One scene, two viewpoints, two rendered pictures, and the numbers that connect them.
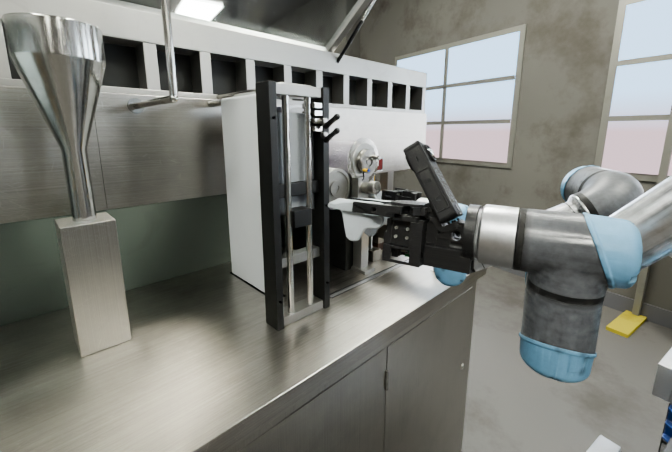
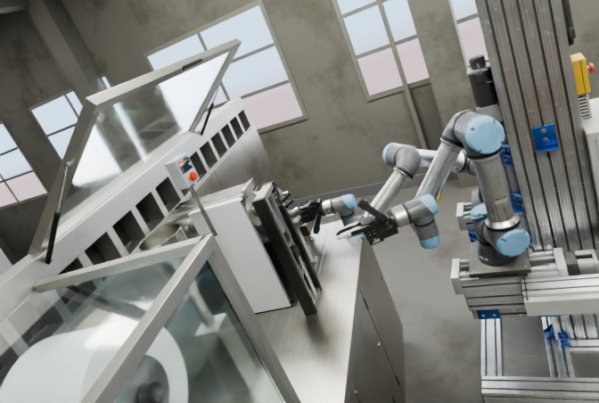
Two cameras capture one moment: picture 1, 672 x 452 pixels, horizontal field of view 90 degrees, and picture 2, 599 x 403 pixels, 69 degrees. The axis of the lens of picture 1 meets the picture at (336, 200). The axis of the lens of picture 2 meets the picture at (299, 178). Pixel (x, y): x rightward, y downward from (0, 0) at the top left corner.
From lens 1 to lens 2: 115 cm
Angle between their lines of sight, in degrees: 27
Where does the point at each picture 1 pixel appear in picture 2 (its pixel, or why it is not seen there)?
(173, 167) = not seen: hidden behind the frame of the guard
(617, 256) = (432, 207)
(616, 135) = (366, 67)
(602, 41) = (324, 2)
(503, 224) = (402, 213)
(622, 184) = (410, 154)
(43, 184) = not seen: hidden behind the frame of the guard
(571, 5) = not seen: outside the picture
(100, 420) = (303, 383)
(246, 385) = (336, 334)
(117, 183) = not seen: hidden behind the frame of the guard
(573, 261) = (423, 213)
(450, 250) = (389, 228)
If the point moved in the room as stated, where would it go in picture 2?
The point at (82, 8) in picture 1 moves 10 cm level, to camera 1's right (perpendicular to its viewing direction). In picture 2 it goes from (103, 213) to (131, 199)
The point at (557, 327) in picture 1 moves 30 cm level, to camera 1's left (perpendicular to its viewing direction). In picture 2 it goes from (428, 233) to (369, 283)
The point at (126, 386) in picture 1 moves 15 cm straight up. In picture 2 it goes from (291, 374) to (274, 341)
